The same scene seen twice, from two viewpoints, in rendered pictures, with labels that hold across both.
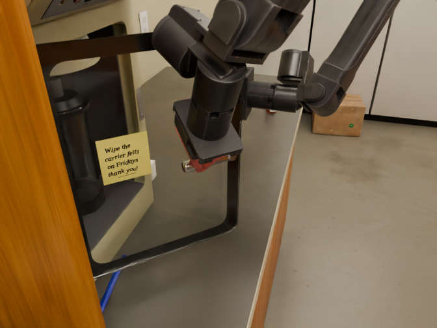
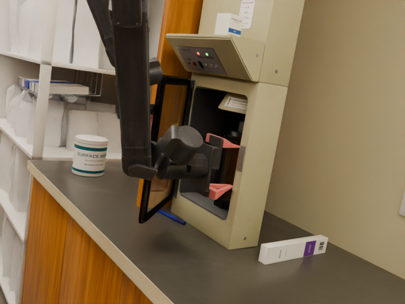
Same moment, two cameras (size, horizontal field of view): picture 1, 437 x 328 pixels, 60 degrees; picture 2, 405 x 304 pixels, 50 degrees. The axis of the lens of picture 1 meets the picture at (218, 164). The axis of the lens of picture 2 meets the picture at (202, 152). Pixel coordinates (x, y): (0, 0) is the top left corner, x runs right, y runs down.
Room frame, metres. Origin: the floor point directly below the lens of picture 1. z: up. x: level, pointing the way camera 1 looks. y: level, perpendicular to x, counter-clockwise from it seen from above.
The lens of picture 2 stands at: (1.35, -0.82, 1.40)
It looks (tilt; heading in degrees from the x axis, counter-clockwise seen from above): 10 degrees down; 127
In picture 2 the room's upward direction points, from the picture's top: 9 degrees clockwise
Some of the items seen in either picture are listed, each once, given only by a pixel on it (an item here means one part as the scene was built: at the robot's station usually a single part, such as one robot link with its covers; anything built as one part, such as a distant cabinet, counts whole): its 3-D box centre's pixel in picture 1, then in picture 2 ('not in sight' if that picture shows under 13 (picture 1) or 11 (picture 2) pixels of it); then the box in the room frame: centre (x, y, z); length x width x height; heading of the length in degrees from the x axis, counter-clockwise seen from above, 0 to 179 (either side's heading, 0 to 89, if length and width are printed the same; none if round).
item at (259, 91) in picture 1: (258, 94); (194, 166); (0.77, -0.09, 1.20); 0.07 x 0.07 x 0.10; 73
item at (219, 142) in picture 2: not in sight; (222, 151); (0.79, -0.02, 1.24); 0.09 x 0.07 x 0.07; 73
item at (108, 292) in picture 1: (112, 282); (170, 216); (0.49, 0.20, 0.95); 0.14 x 0.01 x 0.01; 175
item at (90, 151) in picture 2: not in sight; (90, 155); (-0.06, 0.28, 1.02); 0.13 x 0.13 x 0.15
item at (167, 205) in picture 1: (157, 162); (166, 145); (0.52, 0.10, 1.19); 0.30 x 0.01 x 0.40; 117
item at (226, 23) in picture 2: not in sight; (228, 26); (0.64, 0.13, 1.54); 0.05 x 0.05 x 0.06; 82
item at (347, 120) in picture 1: (337, 113); not in sight; (3.08, -1.05, 0.14); 0.41 x 0.33 x 0.29; 80
